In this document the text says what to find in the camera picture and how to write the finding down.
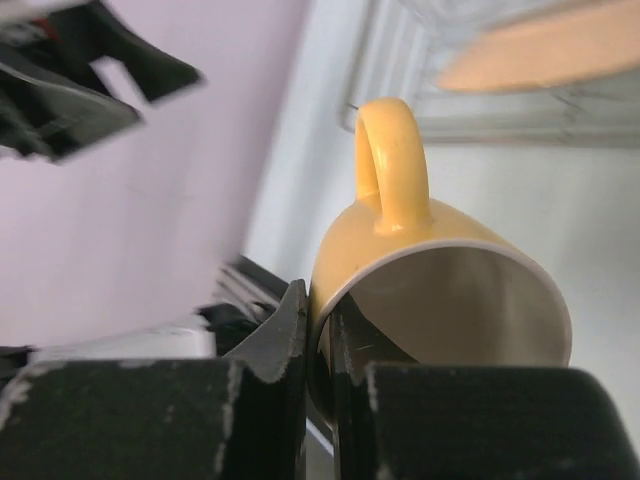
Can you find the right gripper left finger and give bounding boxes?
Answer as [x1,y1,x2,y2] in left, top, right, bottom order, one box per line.
[1,280,307,479]

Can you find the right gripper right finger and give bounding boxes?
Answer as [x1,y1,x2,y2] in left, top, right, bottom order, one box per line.
[330,314,639,479]

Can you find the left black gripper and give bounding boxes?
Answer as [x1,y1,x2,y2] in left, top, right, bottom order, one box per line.
[1,1,203,163]

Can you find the yellow mug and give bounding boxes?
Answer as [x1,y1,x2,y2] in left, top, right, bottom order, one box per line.
[307,97,572,424]

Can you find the beige bird plate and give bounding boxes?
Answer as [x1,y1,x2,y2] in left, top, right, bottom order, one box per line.
[437,1,639,92]

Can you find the metal wire dish rack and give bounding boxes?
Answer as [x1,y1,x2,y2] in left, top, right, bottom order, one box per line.
[339,0,640,149]

